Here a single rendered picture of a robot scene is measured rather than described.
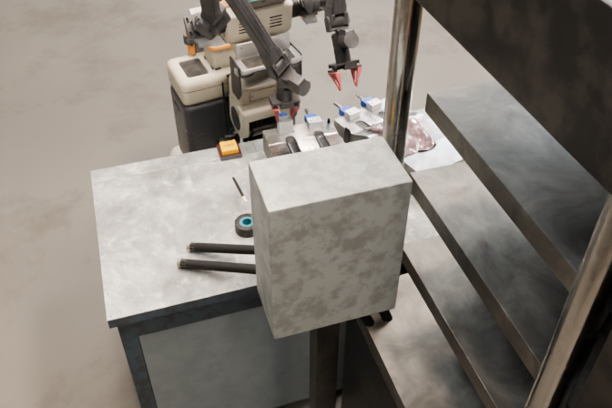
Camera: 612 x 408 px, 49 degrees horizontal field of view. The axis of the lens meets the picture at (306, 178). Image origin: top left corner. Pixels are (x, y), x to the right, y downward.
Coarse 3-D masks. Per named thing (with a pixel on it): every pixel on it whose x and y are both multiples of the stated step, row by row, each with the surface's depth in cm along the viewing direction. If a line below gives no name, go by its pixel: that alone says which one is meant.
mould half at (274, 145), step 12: (324, 120) 248; (264, 132) 242; (276, 132) 242; (300, 132) 242; (312, 132) 242; (324, 132) 242; (336, 132) 243; (264, 144) 244; (276, 144) 237; (300, 144) 238; (312, 144) 238; (336, 144) 238; (276, 156) 233
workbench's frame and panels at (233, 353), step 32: (256, 288) 200; (128, 320) 192; (160, 320) 199; (192, 320) 203; (224, 320) 208; (256, 320) 213; (128, 352) 203; (160, 352) 208; (192, 352) 213; (224, 352) 218; (256, 352) 224; (288, 352) 229; (160, 384) 219; (192, 384) 224; (224, 384) 230; (256, 384) 236; (288, 384) 242
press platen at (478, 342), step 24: (432, 240) 180; (408, 264) 176; (432, 264) 173; (456, 264) 173; (432, 288) 167; (456, 288) 167; (432, 312) 166; (456, 312) 161; (480, 312) 161; (456, 336) 156; (480, 336) 156; (504, 336) 156; (480, 360) 151; (504, 360) 151; (480, 384) 147; (504, 384) 146; (528, 384) 146
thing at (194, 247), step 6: (192, 246) 207; (198, 246) 206; (204, 246) 206; (210, 246) 205; (216, 246) 204; (222, 246) 203; (228, 246) 203; (234, 246) 202; (240, 246) 201; (246, 246) 201; (252, 246) 200; (210, 252) 206; (216, 252) 205; (222, 252) 204; (228, 252) 203; (234, 252) 202; (240, 252) 201; (246, 252) 200; (252, 252) 200
